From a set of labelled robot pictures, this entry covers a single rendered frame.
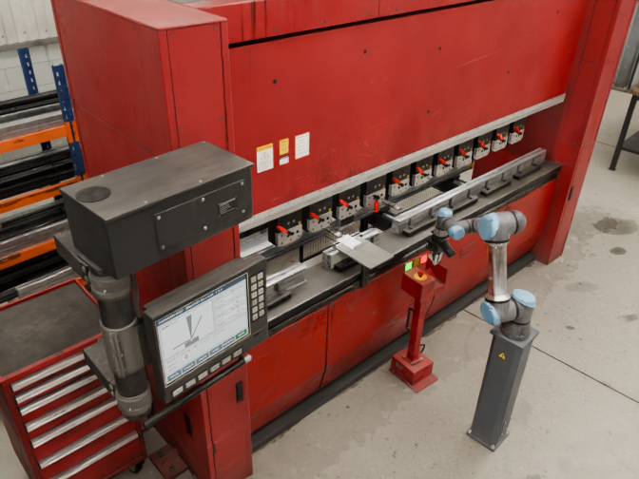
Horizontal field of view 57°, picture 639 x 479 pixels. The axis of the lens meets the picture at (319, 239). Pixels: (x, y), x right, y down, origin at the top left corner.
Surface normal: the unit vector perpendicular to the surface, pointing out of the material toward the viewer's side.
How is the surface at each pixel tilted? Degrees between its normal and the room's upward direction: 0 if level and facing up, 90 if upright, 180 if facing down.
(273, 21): 90
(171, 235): 90
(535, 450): 0
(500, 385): 90
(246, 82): 90
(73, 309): 0
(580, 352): 0
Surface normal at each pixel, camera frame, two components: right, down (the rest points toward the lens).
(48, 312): 0.03, -0.85
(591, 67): -0.74, 0.34
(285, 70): 0.67, 0.41
